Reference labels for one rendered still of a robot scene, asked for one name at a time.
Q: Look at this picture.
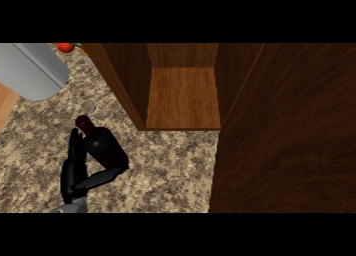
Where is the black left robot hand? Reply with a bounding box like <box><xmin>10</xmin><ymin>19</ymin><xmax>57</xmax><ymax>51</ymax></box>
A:
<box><xmin>58</xmin><ymin>127</ymin><xmax>125</xmax><ymax>205</ymax></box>

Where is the dark wine bottle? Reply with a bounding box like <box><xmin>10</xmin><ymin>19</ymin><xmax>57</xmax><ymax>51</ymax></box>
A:
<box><xmin>73</xmin><ymin>114</ymin><xmax>131</xmax><ymax>174</ymax></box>

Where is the brown wooden cabinet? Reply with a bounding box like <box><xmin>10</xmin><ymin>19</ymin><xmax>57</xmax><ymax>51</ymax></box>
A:
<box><xmin>79</xmin><ymin>43</ymin><xmax>265</xmax><ymax>132</ymax></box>

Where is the dark brown cabinet door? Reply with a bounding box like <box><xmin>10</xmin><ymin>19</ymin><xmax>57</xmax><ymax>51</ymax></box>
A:
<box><xmin>208</xmin><ymin>43</ymin><xmax>356</xmax><ymax>214</ymax></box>

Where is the grey rounded appliance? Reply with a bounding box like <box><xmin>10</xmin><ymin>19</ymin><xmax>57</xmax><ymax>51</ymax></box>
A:
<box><xmin>0</xmin><ymin>43</ymin><xmax>72</xmax><ymax>102</ymax></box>

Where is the red tomato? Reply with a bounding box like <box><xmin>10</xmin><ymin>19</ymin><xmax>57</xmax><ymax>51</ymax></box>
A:
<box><xmin>54</xmin><ymin>43</ymin><xmax>76</xmax><ymax>54</ymax></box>

